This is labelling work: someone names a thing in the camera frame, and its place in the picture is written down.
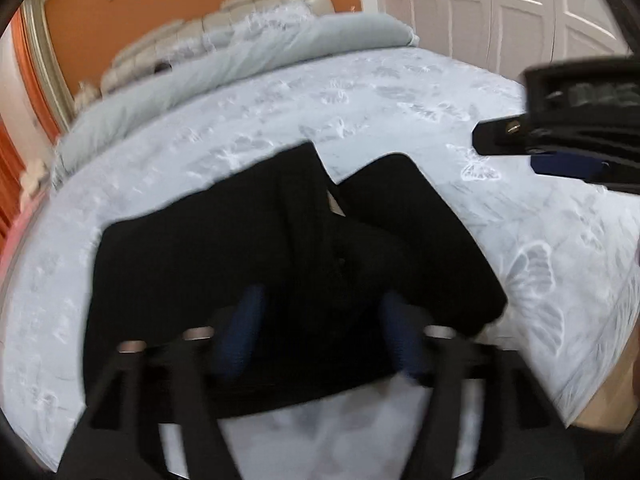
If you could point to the small plush toy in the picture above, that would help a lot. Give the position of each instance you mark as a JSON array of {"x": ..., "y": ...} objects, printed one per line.
[{"x": 87, "y": 94}]

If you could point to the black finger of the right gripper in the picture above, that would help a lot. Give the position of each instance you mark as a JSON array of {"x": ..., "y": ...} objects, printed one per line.
[{"x": 516, "y": 135}]

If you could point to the black pants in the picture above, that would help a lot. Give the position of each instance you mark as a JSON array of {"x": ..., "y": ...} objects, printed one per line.
[{"x": 312, "y": 286}]

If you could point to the white flower pillow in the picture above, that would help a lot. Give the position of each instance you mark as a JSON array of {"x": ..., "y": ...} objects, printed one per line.
[{"x": 35, "y": 173}]

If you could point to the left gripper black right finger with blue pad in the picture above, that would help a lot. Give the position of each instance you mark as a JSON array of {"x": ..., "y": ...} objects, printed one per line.
[{"x": 522, "y": 435}]

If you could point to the orange curtain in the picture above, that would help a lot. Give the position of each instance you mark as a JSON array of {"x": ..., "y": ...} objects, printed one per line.
[{"x": 28, "y": 127}]

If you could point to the beige padded headboard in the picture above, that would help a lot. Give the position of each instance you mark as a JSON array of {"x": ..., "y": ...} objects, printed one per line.
[{"x": 181, "y": 40}]

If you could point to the grey folded duvet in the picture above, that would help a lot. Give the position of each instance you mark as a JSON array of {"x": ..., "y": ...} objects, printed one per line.
[{"x": 114, "y": 118}]

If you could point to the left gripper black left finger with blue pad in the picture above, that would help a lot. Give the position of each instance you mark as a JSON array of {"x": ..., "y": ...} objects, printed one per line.
[{"x": 147, "y": 385}]

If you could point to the butterfly print bedspread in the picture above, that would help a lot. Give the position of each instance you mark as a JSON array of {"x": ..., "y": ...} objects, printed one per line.
[{"x": 565, "y": 251}]

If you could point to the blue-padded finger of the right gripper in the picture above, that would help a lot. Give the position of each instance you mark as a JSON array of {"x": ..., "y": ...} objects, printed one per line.
[{"x": 612, "y": 175}]

